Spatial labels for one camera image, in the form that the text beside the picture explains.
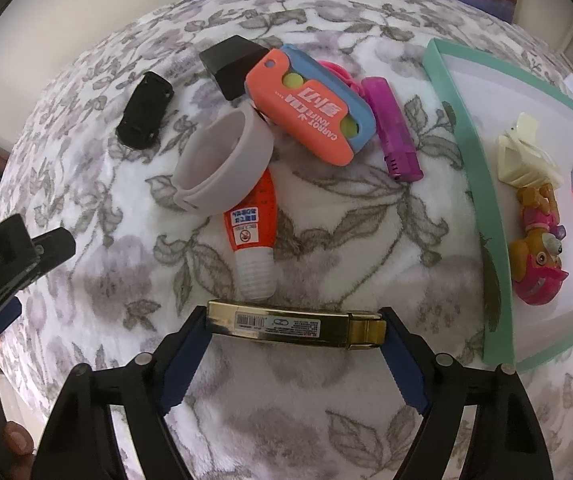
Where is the gold lighter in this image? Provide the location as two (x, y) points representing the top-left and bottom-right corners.
(206, 300), (387, 352)

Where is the purple lighter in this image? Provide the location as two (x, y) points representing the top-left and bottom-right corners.
(361, 76), (423, 182)

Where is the pink toy dog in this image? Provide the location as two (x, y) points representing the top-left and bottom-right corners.
(509, 182), (570, 306)

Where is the pink plastic ring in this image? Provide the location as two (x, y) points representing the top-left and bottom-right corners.
(317, 60), (367, 103)

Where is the black rectangular box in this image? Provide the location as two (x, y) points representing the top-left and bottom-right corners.
(199, 35), (267, 101)

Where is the red glue tube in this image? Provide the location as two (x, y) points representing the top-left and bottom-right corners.
(223, 169), (278, 301)

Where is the teal rimmed white tray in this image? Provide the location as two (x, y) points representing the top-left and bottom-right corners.
(423, 37), (573, 373)

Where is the cream hair claw clip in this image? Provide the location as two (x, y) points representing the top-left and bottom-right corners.
(497, 112), (565, 191)

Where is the white wrist band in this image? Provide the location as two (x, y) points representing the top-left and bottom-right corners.
(172, 109), (273, 216)

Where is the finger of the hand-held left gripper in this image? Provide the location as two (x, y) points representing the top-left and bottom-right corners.
(30, 227), (76, 278)
(0, 297), (22, 347)

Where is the person's left hand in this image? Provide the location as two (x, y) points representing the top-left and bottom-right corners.
(0, 357), (34, 461)

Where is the grey floral blanket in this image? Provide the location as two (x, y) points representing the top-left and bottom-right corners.
(0, 0), (573, 480)

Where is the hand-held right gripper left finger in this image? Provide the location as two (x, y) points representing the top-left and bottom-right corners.
(31, 305), (212, 480)

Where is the black toy car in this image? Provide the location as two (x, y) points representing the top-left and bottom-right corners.
(115, 71), (174, 150)

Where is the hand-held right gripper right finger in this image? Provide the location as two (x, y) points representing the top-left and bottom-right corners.
(379, 307), (555, 480)

